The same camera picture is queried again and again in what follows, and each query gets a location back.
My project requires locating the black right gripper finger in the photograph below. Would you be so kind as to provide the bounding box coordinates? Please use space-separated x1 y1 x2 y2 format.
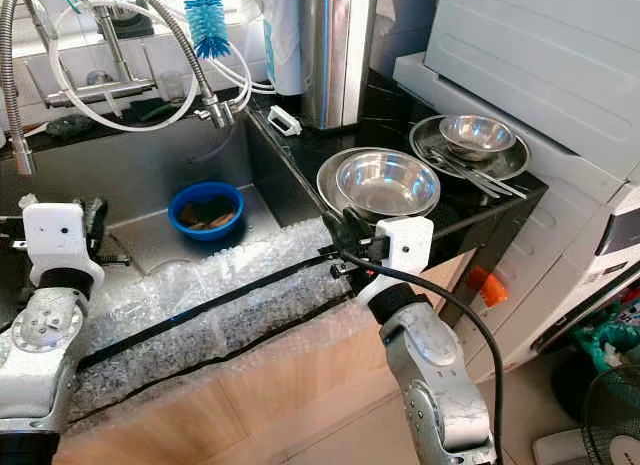
362 207 397 250
335 208 367 254

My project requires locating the large steel plate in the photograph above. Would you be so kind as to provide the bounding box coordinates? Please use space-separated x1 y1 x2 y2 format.
317 147 443 221

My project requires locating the large steel bowl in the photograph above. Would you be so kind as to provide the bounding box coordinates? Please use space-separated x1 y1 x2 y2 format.
337 150 442 218

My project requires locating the stainless steel sink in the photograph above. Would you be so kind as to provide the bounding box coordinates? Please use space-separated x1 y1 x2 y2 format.
0 110 326 286

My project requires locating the blue plastic bowl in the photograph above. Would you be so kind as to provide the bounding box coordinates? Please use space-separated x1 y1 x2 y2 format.
168 181 246 242

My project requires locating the black round sink stopper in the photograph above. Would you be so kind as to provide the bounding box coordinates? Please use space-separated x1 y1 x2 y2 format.
46 115 98 142

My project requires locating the clear bubble wrap strip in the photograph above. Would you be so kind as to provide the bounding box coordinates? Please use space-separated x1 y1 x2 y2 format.
60 217 391 416

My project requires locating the black tape strip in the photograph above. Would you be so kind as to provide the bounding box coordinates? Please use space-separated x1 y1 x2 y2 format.
70 295 371 426
75 250 346 374

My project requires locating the steel cutlery piece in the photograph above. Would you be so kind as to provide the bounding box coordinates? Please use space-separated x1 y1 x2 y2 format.
422 145 519 199
435 145 529 196

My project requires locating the orange plastic object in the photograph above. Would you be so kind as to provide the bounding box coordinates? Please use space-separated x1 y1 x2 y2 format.
467 267 509 308

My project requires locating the small white plastic clip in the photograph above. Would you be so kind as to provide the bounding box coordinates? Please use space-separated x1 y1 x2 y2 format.
266 105 303 138

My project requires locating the chrome mixer tap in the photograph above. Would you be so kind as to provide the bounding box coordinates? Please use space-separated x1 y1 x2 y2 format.
45 0 161 111

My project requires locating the small steel bowl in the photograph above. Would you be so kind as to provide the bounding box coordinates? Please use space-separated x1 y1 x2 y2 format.
438 114 518 162

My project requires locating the tall stainless steel canister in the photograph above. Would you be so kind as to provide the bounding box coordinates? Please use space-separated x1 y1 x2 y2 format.
298 0 379 132

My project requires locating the light wood sink cabinet front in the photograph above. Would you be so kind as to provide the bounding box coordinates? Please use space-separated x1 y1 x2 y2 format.
95 300 461 465

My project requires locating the steel gooseneck spring faucet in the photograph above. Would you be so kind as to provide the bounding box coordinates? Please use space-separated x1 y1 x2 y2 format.
95 0 241 128

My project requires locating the blue bottle brush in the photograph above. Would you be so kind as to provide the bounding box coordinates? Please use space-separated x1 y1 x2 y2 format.
185 0 233 61

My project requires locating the white washing machine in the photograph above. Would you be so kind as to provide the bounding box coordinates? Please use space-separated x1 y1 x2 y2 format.
395 0 640 384

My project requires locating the green plastic bag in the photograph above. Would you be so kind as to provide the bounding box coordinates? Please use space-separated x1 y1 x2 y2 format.
572 303 640 371

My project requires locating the white plastic base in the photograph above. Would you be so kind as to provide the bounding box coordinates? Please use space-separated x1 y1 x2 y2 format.
532 428 593 465

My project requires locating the black floor fan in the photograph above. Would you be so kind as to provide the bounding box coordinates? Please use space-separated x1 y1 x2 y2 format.
580 363 640 465

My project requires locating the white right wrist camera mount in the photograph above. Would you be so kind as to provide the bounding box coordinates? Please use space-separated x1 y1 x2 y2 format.
355 217 435 306

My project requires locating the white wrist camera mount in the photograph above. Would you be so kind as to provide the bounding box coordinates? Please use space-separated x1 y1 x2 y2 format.
355 217 435 306
23 202 106 289

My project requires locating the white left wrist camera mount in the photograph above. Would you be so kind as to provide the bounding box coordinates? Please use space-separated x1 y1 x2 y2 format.
23 202 106 289

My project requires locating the white water hose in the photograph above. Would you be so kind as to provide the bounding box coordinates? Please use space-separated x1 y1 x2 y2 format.
50 0 276 136

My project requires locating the steel spring faucet hose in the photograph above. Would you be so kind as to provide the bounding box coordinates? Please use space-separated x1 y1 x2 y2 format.
0 0 51 176

